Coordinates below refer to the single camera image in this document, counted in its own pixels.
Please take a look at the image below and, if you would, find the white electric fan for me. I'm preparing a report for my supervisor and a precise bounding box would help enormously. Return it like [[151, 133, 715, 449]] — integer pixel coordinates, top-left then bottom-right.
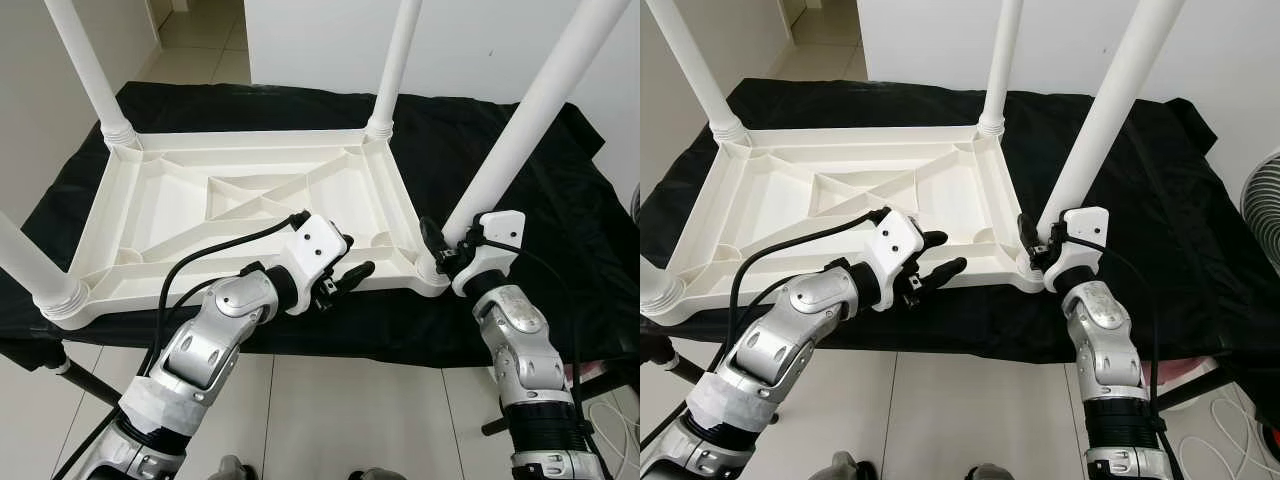
[[1240, 148, 1280, 251]]

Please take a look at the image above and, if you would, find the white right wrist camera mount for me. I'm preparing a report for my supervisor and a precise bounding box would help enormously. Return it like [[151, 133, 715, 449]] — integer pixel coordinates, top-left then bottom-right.
[[1042, 206, 1111, 293], [450, 210, 528, 298]]

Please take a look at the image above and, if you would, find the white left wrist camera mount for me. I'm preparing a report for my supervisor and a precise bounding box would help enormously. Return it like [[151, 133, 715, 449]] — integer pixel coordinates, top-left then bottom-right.
[[865, 208, 926, 311], [285, 213, 351, 316]]

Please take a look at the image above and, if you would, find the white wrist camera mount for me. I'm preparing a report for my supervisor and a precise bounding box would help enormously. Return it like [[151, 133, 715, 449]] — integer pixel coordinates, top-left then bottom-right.
[[1042, 206, 1111, 293], [285, 213, 351, 316], [865, 208, 926, 311], [450, 210, 528, 298]]

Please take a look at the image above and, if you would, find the white floor cable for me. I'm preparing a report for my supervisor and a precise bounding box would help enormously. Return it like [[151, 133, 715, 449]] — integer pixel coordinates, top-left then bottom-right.
[[585, 385, 641, 480], [1170, 385, 1280, 480]]

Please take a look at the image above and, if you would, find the white plastic children table top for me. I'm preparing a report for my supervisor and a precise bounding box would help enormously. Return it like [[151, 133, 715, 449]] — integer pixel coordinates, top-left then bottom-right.
[[40, 128, 451, 329], [640, 125, 1046, 326]]

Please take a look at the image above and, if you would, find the black tablecloth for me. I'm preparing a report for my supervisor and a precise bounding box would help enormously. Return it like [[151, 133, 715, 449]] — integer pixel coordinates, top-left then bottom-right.
[[0, 82, 641, 373], [640, 78, 1280, 366]]

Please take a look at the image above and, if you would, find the white plastic table leg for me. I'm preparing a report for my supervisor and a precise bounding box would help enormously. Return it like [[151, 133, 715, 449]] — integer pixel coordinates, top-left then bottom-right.
[[640, 262, 691, 319], [977, 0, 1026, 136], [365, 0, 423, 139], [43, 0, 141, 149], [645, 0, 751, 144], [0, 210, 91, 313], [1035, 0, 1188, 241], [440, 0, 631, 251]]

